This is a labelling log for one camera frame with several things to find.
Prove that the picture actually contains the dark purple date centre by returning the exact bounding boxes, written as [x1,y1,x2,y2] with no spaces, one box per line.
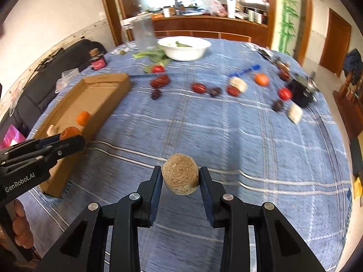
[209,87,221,98]

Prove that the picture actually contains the wooden counter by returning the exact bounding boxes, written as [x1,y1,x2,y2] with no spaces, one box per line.
[151,15,272,47]

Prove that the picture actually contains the clear plastic pitcher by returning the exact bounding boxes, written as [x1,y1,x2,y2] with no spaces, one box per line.
[121,15,157,52]

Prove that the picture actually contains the black sofa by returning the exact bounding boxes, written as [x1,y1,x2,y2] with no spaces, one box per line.
[1,39,106,139]

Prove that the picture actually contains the red cherry tomato right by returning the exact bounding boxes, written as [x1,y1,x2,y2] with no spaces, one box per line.
[277,87,292,101]

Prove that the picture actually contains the red cherry tomato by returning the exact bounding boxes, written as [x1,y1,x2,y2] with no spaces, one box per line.
[277,87,292,101]
[151,65,165,73]

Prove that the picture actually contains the dark jacket on railing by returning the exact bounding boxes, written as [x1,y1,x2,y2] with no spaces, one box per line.
[343,49,363,85]

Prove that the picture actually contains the red cherry tomato left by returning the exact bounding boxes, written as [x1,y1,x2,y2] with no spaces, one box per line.
[151,65,165,73]

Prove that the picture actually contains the pink gift bag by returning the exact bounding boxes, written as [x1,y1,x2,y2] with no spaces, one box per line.
[0,125,26,149]

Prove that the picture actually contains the wooden stair railing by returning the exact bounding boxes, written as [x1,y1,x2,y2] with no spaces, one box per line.
[332,71,362,139]

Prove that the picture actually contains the blue marker pen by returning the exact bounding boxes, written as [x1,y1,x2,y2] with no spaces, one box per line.
[228,64,261,77]

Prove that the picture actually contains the dark plum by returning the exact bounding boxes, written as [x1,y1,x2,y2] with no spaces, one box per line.
[272,99,284,112]

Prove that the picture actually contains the clear plastic bag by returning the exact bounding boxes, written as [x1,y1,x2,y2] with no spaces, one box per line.
[55,68,79,94]

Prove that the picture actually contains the brown wooden door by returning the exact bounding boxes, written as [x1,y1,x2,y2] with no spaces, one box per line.
[319,8,351,77]

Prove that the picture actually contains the person's left hand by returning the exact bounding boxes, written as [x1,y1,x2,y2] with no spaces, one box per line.
[12,199,34,249]

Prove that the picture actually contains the black cylindrical device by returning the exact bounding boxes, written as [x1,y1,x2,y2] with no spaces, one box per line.
[287,71,319,109]

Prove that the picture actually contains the small dark jar pink label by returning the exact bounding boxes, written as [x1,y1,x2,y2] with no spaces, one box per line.
[89,48,107,71]

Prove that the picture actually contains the shallow cardboard tray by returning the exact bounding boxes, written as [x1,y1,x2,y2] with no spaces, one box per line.
[34,72,133,198]

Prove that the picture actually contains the dark red fruit far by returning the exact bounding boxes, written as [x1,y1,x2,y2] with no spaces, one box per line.
[279,69,290,82]

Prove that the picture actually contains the keys bunch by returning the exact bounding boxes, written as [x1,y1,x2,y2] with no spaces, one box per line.
[257,47,290,69]

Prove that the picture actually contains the red date right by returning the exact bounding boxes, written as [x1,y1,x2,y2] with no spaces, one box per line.
[226,85,240,97]

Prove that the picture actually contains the green leafy vegetable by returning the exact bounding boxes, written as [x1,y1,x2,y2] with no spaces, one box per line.
[132,49,172,74]

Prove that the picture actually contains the orange tangerine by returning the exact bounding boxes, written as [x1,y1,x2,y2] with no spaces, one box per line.
[254,73,270,87]
[76,111,91,127]
[59,126,81,140]

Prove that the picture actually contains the plastic bag on counter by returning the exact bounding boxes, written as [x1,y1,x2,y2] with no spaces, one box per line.
[203,0,228,17]

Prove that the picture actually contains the blue plaid tablecloth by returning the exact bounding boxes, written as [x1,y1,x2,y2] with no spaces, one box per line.
[21,39,351,271]

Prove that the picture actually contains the dark date small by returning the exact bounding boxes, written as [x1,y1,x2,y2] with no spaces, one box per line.
[151,88,162,100]

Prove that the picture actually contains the red date centre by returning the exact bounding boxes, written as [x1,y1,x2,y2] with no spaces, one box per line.
[191,82,207,94]

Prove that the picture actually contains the beige cake piece round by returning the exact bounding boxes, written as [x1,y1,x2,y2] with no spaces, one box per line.
[161,153,199,195]

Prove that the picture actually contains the large red date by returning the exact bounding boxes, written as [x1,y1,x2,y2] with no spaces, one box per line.
[150,74,170,89]

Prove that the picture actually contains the white bowl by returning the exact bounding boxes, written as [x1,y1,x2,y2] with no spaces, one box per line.
[157,36,211,61]

